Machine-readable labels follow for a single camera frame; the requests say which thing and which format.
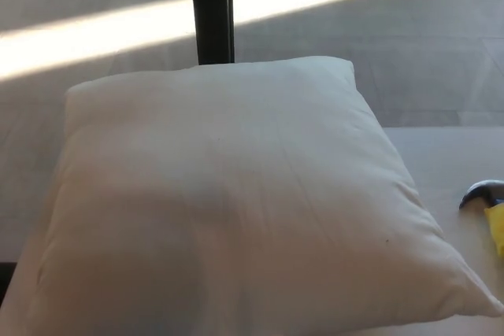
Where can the black vertical post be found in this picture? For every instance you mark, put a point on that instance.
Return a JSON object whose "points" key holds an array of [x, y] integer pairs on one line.
{"points": [[210, 9]]}

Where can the white square pillow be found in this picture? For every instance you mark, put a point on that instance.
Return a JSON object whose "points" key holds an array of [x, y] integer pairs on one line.
{"points": [[236, 194]]}

